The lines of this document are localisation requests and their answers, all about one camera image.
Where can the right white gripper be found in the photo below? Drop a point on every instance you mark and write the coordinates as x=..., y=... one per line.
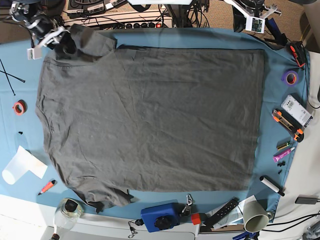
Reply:
x=61, y=37

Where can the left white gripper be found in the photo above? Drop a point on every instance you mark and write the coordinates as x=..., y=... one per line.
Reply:
x=250, y=15

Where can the dark grey T-shirt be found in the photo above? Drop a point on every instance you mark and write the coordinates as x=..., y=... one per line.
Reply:
x=149, y=119

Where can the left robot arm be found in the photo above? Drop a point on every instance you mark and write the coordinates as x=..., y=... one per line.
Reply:
x=251, y=15

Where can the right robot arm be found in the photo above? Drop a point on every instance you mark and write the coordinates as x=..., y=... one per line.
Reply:
x=42, y=19

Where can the blue black clamp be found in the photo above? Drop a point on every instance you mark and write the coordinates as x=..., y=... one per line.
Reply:
x=280, y=39

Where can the orange black clamp tool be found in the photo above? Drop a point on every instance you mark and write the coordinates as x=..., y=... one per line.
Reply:
x=298, y=53

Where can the black power strip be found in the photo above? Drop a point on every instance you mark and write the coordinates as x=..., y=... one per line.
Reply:
x=154, y=24

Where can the purple tape roll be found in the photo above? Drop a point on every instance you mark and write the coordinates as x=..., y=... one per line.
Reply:
x=290, y=78

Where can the red tape roll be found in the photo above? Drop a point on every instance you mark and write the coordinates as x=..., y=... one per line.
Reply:
x=19, y=107

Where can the white electronic device box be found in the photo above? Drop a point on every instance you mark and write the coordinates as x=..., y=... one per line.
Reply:
x=296, y=110

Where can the orange black utility knife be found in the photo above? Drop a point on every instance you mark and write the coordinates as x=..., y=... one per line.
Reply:
x=295, y=132

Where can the purple white glue tube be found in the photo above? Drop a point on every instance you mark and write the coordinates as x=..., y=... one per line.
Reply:
x=281, y=155

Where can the orange marker pen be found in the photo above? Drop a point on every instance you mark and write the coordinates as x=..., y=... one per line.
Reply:
x=48, y=186

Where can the small black screws cluster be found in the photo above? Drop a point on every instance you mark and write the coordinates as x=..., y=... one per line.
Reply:
x=281, y=164

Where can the white marker black cap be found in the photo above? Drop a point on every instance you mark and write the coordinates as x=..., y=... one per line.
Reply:
x=272, y=186

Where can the clear glass bottle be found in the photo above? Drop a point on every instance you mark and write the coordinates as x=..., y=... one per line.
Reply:
x=65, y=218

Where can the silver carabiner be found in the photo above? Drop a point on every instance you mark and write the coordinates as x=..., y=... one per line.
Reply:
x=189, y=200

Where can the black power adapter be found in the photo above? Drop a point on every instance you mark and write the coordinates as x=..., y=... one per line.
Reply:
x=306, y=200

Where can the paper sheets under remote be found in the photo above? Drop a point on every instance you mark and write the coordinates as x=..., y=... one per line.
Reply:
x=234, y=216

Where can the grey-green mug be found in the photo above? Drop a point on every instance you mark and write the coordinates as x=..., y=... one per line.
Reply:
x=255, y=217

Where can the blue box with knob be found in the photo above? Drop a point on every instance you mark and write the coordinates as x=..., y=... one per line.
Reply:
x=161, y=217

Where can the red cube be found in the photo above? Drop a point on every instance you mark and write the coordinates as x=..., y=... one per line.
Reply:
x=196, y=219

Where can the black remote control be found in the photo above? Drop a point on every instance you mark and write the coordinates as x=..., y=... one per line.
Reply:
x=221, y=213

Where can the black cable tie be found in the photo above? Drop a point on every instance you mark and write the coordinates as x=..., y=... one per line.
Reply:
x=12, y=76
x=7, y=77

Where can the black lanyard clip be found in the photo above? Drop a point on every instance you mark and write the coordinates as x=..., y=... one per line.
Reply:
x=137, y=222

